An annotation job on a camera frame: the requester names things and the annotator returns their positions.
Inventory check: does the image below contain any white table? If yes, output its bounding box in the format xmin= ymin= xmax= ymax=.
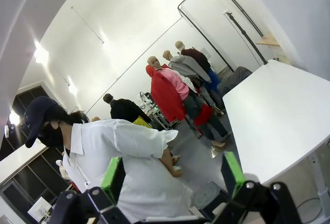
xmin=222 ymin=58 xmax=330 ymax=185

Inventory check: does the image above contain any wooden wall shelf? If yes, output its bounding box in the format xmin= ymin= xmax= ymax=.
xmin=256 ymin=34 xmax=281 ymax=46

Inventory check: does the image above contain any person in white coat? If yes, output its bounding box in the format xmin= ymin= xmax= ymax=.
xmin=22 ymin=96 xmax=194 ymax=222

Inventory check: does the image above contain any mannequin with maroon top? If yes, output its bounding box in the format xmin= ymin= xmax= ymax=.
xmin=174 ymin=40 xmax=222 ymax=85

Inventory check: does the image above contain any navy baseball cap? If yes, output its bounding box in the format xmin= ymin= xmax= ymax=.
xmin=23 ymin=96 xmax=60 ymax=149

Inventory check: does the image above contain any white table leg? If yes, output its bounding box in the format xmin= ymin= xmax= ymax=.
xmin=308 ymin=153 xmax=330 ymax=205

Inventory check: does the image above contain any grey fabric heap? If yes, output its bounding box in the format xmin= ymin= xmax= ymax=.
xmin=218 ymin=66 xmax=253 ymax=95

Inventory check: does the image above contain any black tripod stand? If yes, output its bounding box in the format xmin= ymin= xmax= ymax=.
xmin=223 ymin=11 xmax=268 ymax=65

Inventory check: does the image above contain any black face mask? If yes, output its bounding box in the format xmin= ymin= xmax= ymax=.
xmin=38 ymin=122 xmax=64 ymax=147

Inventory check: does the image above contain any person's left hand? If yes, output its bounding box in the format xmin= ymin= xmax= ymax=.
xmin=169 ymin=164 xmax=184 ymax=179

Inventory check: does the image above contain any black equipment cart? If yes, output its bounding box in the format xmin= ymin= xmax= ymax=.
xmin=152 ymin=106 xmax=180 ymax=132

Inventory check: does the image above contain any black clothes rack frame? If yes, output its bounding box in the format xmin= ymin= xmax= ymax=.
xmin=177 ymin=0 xmax=269 ymax=73

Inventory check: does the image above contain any person in black and yellow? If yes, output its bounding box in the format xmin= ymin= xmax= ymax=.
xmin=102 ymin=93 xmax=153 ymax=126

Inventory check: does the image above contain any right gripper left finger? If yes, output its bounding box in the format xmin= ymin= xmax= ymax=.
xmin=51 ymin=156 xmax=131 ymax=224

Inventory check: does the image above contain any white carton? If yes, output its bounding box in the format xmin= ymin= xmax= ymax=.
xmin=27 ymin=197 xmax=52 ymax=222

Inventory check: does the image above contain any mannequin with red hoodie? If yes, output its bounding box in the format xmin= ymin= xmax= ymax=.
xmin=145 ymin=55 xmax=234 ymax=149

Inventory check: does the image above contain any person's left forearm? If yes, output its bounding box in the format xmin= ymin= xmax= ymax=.
xmin=159 ymin=148 xmax=178 ymax=173

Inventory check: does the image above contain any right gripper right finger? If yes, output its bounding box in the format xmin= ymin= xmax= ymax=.
xmin=212 ymin=151 xmax=302 ymax=224

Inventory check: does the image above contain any dark plastic stool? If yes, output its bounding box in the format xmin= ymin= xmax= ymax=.
xmin=190 ymin=180 xmax=230 ymax=218

